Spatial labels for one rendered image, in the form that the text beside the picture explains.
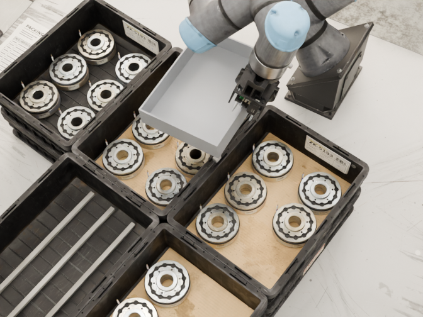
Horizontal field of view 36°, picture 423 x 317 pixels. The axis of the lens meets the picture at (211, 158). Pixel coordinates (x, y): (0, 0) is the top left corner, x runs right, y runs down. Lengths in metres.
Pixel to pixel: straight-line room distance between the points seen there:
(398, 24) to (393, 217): 1.47
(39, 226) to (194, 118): 0.47
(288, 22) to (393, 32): 1.94
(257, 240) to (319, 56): 0.52
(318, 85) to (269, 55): 0.63
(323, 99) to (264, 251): 0.50
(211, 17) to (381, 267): 0.81
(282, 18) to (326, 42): 0.64
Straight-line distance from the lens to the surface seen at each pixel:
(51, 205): 1.67
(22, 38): 2.16
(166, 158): 1.68
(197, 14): 1.27
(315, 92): 1.84
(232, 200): 1.58
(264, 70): 1.23
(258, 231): 1.58
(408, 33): 3.07
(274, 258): 1.56
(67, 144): 1.62
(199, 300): 1.52
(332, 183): 1.62
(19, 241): 1.65
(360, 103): 1.95
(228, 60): 1.57
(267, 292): 1.42
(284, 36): 1.14
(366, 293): 1.69
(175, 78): 1.55
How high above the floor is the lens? 2.28
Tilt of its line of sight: 61 degrees down
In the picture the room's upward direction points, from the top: 3 degrees counter-clockwise
